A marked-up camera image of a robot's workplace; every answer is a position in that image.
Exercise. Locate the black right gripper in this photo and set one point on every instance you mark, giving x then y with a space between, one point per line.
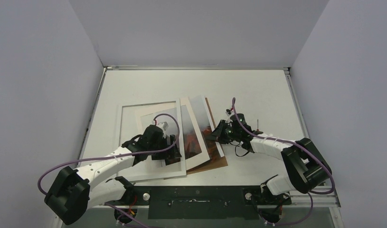
221 132

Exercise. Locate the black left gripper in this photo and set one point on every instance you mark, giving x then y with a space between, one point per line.
172 153

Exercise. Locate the autumn forest photo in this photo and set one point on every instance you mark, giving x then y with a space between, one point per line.
196 124

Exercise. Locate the cream photo mat board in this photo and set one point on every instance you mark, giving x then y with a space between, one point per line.
194 145

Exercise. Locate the white picture frame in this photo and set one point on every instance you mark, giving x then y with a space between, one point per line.
126 127

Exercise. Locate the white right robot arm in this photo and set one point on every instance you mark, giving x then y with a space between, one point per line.
305 166

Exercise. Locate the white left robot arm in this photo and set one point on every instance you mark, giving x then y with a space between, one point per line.
74 191

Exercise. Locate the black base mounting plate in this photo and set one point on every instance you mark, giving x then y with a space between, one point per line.
211 211

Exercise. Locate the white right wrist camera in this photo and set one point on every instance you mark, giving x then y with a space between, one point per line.
229 113

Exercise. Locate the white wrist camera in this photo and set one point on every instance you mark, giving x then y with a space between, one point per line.
229 113
162 125

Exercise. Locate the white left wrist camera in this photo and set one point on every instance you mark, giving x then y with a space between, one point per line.
162 125

